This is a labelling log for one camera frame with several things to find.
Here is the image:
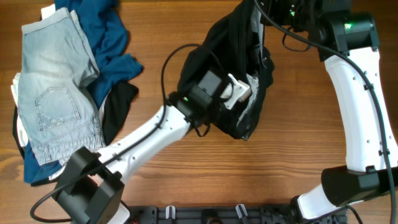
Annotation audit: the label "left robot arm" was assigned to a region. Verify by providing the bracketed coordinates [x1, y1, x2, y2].
[52, 71, 251, 223]

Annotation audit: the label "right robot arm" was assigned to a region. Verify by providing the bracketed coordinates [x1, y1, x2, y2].
[255, 1, 397, 223]

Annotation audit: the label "blue t-shirt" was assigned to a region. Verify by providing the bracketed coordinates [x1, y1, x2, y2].
[17, 1, 143, 166]

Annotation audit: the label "black garment under pile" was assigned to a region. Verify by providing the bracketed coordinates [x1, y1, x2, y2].
[12, 82, 139, 186]

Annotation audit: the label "white garment in pile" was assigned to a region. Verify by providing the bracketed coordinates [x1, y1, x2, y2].
[10, 3, 113, 181]

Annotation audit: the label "black shorts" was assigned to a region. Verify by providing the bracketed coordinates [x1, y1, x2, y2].
[177, 0, 275, 140]

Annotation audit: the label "light denim shorts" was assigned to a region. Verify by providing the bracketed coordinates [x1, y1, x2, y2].
[17, 7, 107, 166]

